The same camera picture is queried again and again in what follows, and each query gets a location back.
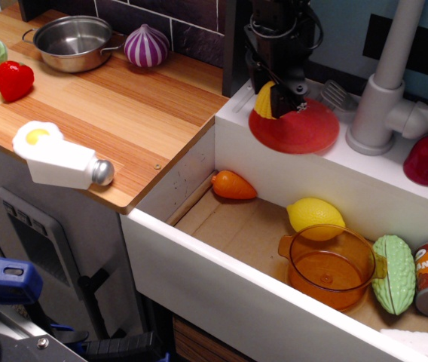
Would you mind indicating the grey oven door panel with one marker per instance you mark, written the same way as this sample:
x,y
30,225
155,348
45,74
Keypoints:
x,y
43,239

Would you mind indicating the grey toy spatula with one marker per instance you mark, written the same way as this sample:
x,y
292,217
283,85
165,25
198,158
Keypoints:
x,y
335,96

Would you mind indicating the purple striped toy onion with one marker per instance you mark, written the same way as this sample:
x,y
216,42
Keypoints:
x,y
146,47

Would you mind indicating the green toy bitter gourd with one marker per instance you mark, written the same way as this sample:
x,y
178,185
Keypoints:
x,y
396,291

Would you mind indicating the blue clamp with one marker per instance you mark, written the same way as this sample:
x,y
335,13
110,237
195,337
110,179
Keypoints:
x,y
20,283

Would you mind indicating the red toy strawberry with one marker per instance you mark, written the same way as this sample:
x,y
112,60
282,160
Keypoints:
x,y
16,80

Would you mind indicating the steel pot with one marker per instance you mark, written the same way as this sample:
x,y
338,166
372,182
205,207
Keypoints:
x,y
75,44

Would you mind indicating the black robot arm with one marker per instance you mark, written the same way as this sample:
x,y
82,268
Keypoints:
x,y
278,19

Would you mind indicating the toy fried egg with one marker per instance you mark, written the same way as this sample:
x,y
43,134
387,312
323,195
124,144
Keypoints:
x,y
28,136

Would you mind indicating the red plastic plate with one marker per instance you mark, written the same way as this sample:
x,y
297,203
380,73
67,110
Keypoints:
x,y
311,130

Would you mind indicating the orange toy carrot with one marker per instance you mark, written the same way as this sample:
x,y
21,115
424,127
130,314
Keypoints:
x,y
228,184

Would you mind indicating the grey toy faucet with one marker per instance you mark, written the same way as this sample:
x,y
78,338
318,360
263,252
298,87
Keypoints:
x,y
382,109

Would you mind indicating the orange transparent plastic pot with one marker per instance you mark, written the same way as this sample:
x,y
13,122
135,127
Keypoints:
x,y
331,264

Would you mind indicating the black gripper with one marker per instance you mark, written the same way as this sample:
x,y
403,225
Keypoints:
x,y
280,60

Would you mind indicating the yellow toy corn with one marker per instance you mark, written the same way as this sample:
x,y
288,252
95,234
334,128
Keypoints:
x,y
263,101

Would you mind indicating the white salt shaker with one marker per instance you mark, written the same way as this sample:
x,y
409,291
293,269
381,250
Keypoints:
x,y
58,162

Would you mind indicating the yellow toy lemon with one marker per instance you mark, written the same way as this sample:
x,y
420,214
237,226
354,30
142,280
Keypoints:
x,y
315,219

